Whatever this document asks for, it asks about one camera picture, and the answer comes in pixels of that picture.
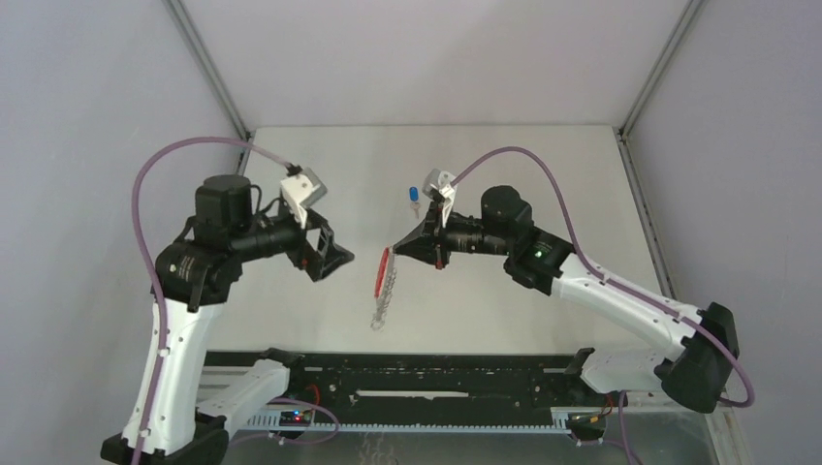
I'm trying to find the small circuit board with leds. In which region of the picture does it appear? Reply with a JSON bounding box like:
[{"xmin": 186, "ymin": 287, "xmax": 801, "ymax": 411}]
[{"xmin": 278, "ymin": 411, "xmax": 313, "ymax": 427}]

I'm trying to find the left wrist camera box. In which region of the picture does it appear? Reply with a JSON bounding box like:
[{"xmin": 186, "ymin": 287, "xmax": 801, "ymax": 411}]
[{"xmin": 280, "ymin": 165, "xmax": 328, "ymax": 230}]

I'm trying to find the blue tagged key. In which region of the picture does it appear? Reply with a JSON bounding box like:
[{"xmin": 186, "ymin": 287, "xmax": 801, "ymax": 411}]
[{"xmin": 408, "ymin": 186, "xmax": 421, "ymax": 219}]

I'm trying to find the red tag keyring with chain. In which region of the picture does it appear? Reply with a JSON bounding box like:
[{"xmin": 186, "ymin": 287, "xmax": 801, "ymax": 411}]
[{"xmin": 370, "ymin": 246, "xmax": 396, "ymax": 331}]

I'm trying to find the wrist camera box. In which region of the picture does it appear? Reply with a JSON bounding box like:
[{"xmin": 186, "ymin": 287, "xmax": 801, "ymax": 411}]
[
  {"xmin": 280, "ymin": 165, "xmax": 328, "ymax": 230},
  {"xmin": 422, "ymin": 169, "xmax": 456, "ymax": 203}
]

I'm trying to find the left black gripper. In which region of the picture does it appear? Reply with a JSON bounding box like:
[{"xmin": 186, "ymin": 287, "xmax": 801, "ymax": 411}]
[{"xmin": 235, "ymin": 199, "xmax": 356, "ymax": 278}]

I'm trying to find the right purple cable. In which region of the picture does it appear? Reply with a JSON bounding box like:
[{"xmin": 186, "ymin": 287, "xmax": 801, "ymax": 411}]
[{"xmin": 449, "ymin": 145, "xmax": 756, "ymax": 465}]

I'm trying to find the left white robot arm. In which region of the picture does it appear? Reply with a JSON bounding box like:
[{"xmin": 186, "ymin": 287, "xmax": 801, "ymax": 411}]
[{"xmin": 100, "ymin": 169, "xmax": 354, "ymax": 464}]

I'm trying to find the white cable duct strip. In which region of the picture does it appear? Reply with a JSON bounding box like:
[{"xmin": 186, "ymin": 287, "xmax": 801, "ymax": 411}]
[{"xmin": 240, "ymin": 410, "xmax": 608, "ymax": 434}]

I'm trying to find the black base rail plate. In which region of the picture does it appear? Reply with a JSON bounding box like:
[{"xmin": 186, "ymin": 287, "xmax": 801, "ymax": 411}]
[{"xmin": 205, "ymin": 349, "xmax": 622, "ymax": 425}]

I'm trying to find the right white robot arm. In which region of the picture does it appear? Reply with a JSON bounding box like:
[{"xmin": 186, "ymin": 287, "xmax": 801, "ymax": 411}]
[{"xmin": 390, "ymin": 185, "xmax": 740, "ymax": 414}]

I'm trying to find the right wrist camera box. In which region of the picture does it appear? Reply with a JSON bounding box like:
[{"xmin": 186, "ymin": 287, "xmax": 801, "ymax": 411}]
[{"xmin": 422, "ymin": 169, "xmax": 456, "ymax": 203}]

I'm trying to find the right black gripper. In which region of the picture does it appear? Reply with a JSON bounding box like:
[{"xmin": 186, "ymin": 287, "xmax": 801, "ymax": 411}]
[{"xmin": 394, "ymin": 202, "xmax": 512, "ymax": 271}]

